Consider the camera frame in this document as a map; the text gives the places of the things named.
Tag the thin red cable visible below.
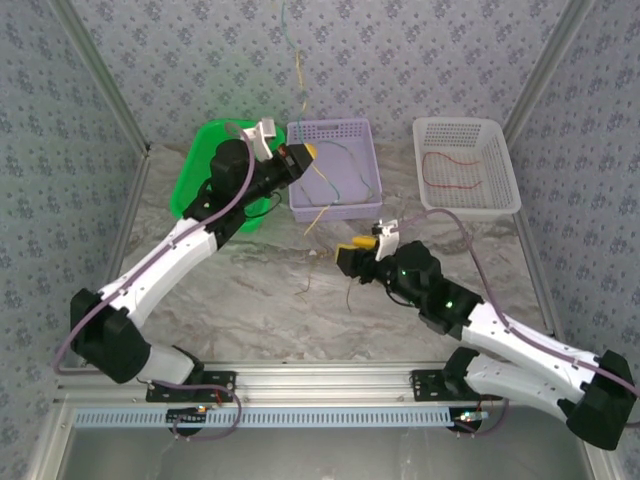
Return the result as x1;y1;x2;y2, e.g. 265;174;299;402
421;150;485;191

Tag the green perforated plastic basket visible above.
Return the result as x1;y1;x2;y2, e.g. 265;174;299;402
169;118;289;235

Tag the purple perforated plastic basket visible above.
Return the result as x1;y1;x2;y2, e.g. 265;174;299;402
285;118;385;224

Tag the white perforated plastic basket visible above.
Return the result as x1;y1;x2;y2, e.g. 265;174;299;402
412;116;523;222

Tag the small black circuit board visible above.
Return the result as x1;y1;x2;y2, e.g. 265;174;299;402
452;407;489;435
166;405;211;435

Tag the grey metal panel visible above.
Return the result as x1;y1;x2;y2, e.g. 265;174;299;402
64;427;596;480

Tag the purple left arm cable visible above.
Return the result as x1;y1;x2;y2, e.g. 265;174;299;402
53;122;256;376

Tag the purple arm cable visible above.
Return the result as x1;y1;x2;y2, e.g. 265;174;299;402
53;122;256;376
397;208;640;391

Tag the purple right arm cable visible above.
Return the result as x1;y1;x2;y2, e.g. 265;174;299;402
397;208;640;391

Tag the aluminium side rail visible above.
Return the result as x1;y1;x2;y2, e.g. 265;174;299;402
502;139;574;366
94;147;154;306

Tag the aluminium front frame rail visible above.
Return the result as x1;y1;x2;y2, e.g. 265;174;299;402
52;362;599;404

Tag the aluminium frame post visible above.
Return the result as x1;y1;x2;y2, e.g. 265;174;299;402
499;0;597;147
49;0;152;157

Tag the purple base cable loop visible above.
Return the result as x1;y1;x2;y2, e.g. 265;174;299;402
149;379;244;444
452;397;511;439

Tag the slotted pale blue cable duct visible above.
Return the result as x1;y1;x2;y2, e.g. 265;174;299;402
73;405;454;429

